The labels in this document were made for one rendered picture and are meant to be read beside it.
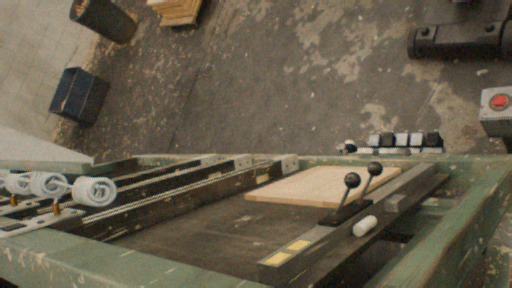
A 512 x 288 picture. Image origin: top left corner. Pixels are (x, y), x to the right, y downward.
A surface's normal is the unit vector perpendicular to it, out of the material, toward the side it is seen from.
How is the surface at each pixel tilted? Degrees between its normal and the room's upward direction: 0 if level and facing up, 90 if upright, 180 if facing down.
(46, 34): 90
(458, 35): 0
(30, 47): 90
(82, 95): 90
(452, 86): 0
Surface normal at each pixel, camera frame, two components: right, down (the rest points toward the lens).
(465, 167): -0.62, 0.22
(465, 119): -0.59, -0.30
